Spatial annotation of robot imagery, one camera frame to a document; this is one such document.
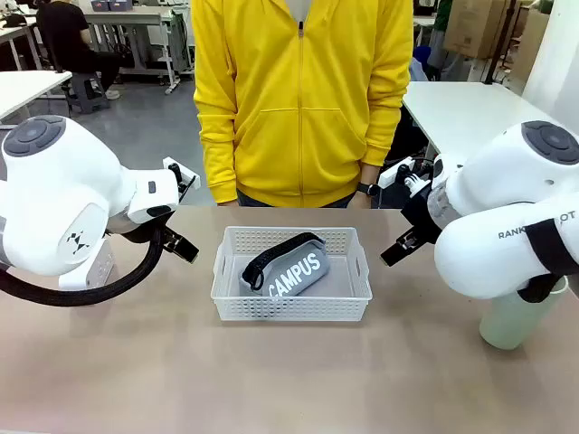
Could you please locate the grey plastic stool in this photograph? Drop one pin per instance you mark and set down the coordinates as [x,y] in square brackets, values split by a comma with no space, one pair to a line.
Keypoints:
[88,92]

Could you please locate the grey background workbench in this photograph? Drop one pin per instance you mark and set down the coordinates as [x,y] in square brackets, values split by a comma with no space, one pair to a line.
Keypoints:
[135,20]

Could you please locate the pale green cup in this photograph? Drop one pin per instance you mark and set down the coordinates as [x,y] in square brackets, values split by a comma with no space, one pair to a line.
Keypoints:
[502,325]

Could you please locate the person's left forearm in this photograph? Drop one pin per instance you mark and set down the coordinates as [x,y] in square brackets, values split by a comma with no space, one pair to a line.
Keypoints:
[384,135]

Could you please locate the large cardboard box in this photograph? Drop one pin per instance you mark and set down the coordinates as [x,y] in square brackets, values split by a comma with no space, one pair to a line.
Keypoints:
[479,27]

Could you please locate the person's left hand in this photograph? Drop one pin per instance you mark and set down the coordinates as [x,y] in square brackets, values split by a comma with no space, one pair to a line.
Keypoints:
[367,201]

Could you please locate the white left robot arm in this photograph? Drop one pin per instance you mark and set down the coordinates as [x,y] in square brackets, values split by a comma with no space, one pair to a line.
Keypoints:
[68,181]

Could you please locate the white partition panel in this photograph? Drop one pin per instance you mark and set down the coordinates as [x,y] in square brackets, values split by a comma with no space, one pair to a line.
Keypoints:
[556,59]

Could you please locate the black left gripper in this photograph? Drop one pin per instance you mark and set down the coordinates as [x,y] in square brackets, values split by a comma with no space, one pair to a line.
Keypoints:
[135,228]

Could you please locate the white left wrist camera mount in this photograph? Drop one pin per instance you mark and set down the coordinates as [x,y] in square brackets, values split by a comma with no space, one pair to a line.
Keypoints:
[174,163]

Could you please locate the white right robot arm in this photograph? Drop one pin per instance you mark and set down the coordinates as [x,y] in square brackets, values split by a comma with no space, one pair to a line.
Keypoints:
[488,190]

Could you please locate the person's right forearm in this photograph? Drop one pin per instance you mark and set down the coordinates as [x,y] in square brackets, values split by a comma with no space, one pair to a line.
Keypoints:
[217,149]

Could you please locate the black wristwatch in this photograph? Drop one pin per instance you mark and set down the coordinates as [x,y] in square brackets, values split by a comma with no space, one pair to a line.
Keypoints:
[368,188]

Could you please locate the white perforated plastic basket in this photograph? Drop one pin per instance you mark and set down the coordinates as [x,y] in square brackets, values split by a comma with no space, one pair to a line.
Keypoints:
[289,312]

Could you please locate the seated person in black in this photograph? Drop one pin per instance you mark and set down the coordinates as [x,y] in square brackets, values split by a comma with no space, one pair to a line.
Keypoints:
[68,31]

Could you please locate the white table with round corner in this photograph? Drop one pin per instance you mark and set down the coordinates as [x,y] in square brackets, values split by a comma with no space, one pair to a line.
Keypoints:
[27,92]

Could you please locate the grey CAMPUS pencil case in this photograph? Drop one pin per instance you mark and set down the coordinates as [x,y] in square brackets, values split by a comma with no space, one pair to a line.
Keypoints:
[294,271]

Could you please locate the black stand pole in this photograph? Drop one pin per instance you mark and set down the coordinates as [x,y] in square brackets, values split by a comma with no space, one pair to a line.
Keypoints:
[497,50]

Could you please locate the blue storage bins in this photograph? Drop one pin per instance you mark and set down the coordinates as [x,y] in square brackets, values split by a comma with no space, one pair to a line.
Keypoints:
[108,4]

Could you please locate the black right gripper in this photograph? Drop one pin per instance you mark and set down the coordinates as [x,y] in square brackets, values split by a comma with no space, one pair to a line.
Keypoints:
[420,212]

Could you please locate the person in yellow hoodie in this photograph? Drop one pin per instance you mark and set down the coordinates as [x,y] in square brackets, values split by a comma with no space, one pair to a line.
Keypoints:
[289,90]

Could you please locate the narrow cardboard box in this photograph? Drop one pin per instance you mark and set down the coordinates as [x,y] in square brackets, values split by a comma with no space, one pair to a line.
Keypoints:
[534,45]

